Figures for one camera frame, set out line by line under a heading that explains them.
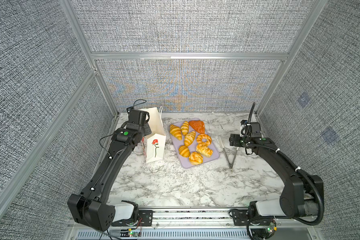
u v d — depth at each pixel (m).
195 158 0.90
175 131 1.03
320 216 0.39
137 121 0.55
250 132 0.67
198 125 1.06
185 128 1.06
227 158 0.92
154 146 0.82
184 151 0.93
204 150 0.94
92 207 0.37
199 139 1.01
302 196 0.42
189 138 1.00
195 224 0.73
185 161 0.91
